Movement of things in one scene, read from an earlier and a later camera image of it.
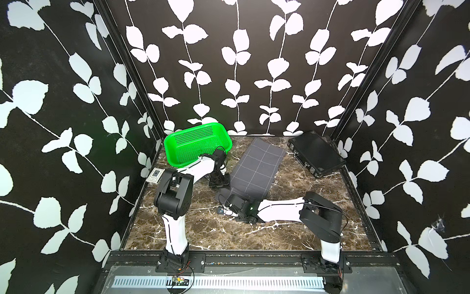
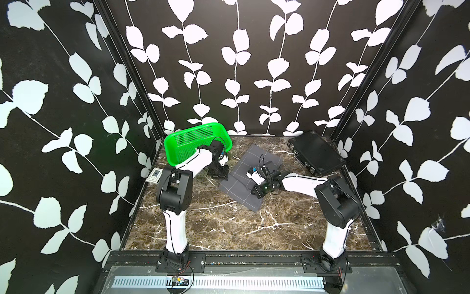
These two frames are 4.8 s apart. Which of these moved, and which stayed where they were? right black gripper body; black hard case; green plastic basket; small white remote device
Moved: right black gripper body
Stayed: green plastic basket; small white remote device; black hard case
